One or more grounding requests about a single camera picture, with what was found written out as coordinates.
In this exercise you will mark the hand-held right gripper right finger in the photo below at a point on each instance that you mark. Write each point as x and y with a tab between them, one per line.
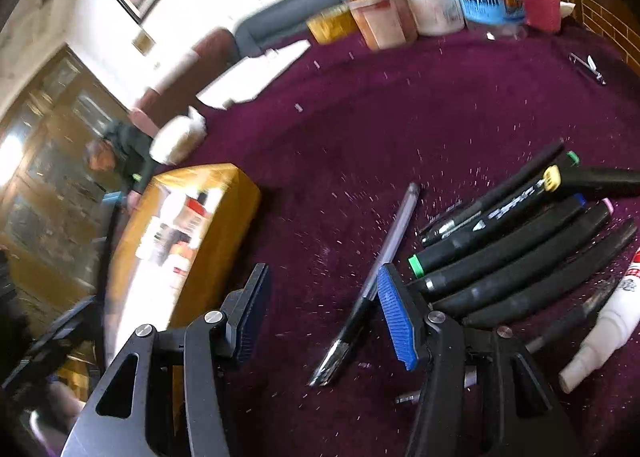
397	317

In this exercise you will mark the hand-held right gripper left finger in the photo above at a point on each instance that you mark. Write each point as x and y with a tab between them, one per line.
252	309

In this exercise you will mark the clear barrel ballpoint pen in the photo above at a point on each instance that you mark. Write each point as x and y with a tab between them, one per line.
385	252

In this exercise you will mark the pile of black markers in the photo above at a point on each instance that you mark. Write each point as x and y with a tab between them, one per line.
510	257

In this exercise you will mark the yellow capped black marker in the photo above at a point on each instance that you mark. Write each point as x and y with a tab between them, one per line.
500	209

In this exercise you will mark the small metal pen part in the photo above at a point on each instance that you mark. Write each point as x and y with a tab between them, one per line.
407	397

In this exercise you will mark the yellow cardboard box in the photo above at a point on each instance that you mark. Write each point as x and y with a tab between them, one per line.
220	197

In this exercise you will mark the white plastic bag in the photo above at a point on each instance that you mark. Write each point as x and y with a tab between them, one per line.
175	139

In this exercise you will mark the maroon velvet tablecloth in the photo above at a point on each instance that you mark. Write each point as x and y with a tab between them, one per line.
380	127

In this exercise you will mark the white correction pen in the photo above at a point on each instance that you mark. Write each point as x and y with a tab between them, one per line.
607	327

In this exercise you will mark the white paper sheets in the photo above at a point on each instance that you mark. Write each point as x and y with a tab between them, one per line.
250	74

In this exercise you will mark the wooden glass door cabinet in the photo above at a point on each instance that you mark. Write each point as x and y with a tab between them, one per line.
55	177

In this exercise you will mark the brown armchair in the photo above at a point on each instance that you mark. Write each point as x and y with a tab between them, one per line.
200	59

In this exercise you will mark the orange filled plastic jar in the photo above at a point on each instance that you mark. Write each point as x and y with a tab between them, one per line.
382	24

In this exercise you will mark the yellow tape roll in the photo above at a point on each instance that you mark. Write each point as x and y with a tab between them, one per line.
330	27

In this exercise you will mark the metal nail clipper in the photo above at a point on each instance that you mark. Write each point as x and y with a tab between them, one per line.
586	68

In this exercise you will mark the wooden desk organizer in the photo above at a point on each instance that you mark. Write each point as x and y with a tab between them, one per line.
607	19

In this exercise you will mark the small wall plaque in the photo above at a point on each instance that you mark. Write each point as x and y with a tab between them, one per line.
143	43

